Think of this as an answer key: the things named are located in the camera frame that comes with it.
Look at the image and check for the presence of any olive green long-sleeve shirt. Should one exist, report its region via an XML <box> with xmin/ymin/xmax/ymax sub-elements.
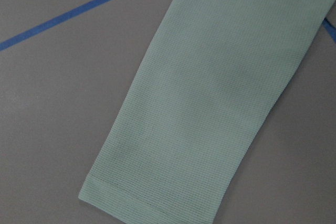
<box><xmin>79</xmin><ymin>0</ymin><xmax>335</xmax><ymax>223</ymax></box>

